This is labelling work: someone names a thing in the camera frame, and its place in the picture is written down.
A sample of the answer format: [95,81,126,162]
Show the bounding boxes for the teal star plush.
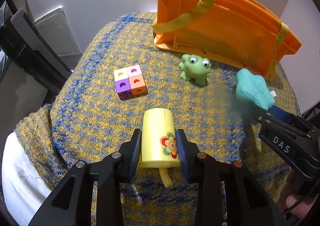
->
[235,69,274,110]

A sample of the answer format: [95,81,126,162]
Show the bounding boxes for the yellow plastic toy cup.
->
[138,108,181,188]

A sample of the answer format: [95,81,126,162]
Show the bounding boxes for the green rubber frog toy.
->
[178,54,212,86]

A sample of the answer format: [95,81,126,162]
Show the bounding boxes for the colourful block cube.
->
[113,64,147,100]

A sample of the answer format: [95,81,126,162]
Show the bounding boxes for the person right hand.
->
[277,170,318,220]

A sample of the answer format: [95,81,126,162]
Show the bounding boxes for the white bed sheet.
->
[2,132,51,225]

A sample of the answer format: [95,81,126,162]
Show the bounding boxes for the orange plastic storage crate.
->
[152,0,301,81]

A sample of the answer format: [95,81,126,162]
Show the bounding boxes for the black grey stand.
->
[1,0,72,95]

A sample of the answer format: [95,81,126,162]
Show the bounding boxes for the white wall panel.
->
[34,6,81,57]

